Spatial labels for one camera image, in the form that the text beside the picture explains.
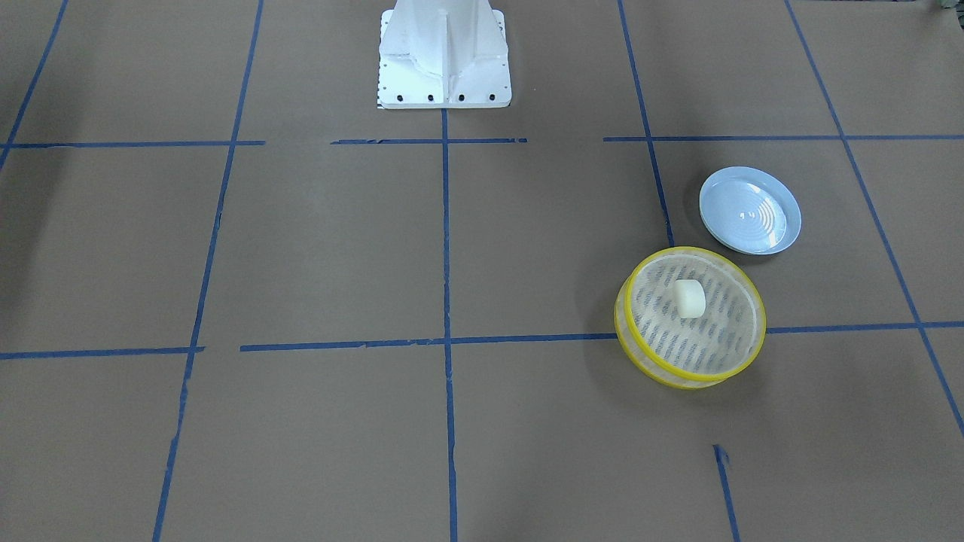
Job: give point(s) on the yellow plastic steamer basket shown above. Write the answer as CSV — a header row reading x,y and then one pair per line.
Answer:
x,y
695,353

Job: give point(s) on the white pedestal base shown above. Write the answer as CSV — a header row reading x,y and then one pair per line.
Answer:
x,y
443,54

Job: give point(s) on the light blue plate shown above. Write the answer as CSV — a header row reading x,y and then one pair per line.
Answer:
x,y
750,211

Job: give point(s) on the white steamed bun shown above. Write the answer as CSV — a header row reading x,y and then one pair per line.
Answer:
x,y
689,298

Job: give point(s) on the brown paper table cover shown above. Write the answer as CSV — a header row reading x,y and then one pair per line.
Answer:
x,y
240,302

